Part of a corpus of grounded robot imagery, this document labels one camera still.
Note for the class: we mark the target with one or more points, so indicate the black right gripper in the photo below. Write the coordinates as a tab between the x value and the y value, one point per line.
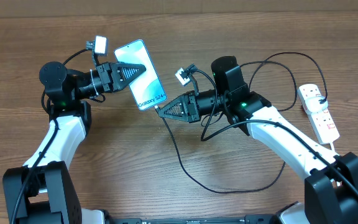
188	102

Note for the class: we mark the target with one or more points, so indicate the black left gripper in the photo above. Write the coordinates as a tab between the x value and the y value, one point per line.
105	71

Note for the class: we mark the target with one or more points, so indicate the Samsung Galaxy smartphone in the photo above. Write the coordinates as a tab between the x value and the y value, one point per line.
146	89

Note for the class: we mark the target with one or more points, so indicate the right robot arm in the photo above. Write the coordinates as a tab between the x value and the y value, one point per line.
330	180

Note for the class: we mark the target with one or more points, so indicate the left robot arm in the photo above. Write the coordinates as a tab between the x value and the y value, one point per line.
41	191

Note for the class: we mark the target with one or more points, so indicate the white charger adapter plug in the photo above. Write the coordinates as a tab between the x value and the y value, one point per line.
315	104

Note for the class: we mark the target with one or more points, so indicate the white power strip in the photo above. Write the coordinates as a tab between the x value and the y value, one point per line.
322	122

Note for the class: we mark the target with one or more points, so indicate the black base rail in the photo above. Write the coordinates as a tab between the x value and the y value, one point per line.
197	220

